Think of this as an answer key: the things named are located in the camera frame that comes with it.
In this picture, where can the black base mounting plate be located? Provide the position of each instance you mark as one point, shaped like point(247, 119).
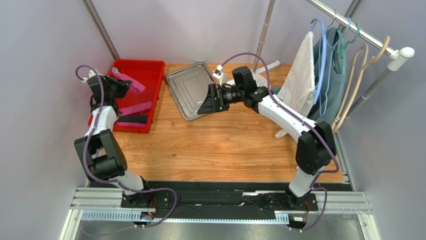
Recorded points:
point(218, 200)

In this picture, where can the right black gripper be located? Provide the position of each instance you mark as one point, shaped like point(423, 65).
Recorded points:
point(217, 98)

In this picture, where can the green clothes hanger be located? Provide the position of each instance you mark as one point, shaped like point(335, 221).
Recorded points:
point(342, 44)

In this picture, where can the aluminium rail frame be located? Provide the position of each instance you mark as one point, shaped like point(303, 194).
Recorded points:
point(231, 176)

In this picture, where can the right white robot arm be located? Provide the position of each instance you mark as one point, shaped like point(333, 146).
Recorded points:
point(315, 142)

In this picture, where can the beige clothes hanger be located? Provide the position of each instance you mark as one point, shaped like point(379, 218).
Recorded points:
point(371, 61)
point(349, 95)

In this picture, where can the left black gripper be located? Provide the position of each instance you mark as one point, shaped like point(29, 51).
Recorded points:
point(122, 85)

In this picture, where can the white towel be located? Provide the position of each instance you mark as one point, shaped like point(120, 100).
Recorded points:
point(297, 90)

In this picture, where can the blue clothes hanger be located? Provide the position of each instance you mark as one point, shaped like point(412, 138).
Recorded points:
point(321, 60)

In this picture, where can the stainless steel tray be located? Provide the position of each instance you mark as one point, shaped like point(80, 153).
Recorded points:
point(189, 87)

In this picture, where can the pink and black tool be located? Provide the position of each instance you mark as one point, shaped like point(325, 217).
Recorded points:
point(134, 116)

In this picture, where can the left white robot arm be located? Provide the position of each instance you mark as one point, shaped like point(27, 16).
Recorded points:
point(98, 150)

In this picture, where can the white round mesh container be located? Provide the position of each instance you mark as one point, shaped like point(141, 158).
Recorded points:
point(262, 81)

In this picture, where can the red plastic bin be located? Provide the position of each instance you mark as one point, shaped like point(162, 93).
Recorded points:
point(150, 74)

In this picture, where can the magenta paper napkin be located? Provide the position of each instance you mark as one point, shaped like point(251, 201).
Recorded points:
point(135, 87)

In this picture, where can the teal hanging garment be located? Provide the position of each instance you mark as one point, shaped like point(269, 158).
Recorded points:
point(297, 90)

